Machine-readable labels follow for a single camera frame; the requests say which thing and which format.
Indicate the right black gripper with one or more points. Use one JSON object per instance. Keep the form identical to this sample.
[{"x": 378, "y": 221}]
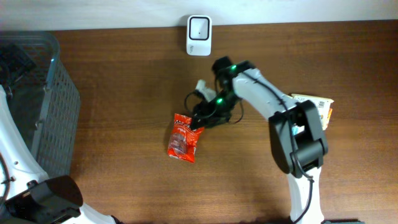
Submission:
[{"x": 199, "y": 109}]

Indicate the red snack bag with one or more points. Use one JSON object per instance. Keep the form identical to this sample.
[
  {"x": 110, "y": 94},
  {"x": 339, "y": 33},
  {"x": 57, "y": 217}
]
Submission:
[{"x": 183, "y": 140}]

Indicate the yellow snack bag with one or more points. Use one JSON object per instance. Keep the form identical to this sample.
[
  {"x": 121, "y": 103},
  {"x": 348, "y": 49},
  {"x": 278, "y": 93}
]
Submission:
[{"x": 322, "y": 104}]

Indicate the green tissue pack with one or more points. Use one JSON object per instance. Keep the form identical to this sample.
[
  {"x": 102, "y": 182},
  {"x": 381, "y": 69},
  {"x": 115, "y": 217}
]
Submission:
[{"x": 298, "y": 129}]

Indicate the orange small carton box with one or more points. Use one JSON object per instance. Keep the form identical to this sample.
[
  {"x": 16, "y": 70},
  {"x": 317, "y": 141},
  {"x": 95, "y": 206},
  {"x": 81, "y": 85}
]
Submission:
[{"x": 328, "y": 117}]

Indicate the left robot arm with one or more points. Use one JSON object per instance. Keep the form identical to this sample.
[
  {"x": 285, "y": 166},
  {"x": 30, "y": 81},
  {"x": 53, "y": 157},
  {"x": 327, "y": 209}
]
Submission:
[{"x": 28, "y": 194}]

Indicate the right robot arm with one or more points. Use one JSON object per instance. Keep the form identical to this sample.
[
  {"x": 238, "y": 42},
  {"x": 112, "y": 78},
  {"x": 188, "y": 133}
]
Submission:
[{"x": 298, "y": 142}]

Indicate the white barcode scanner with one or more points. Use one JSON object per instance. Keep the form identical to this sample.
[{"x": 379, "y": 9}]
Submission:
[{"x": 199, "y": 35}]

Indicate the grey plastic mesh basket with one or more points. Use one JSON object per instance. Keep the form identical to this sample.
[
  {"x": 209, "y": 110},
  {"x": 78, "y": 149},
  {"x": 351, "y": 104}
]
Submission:
[{"x": 43, "y": 100}]

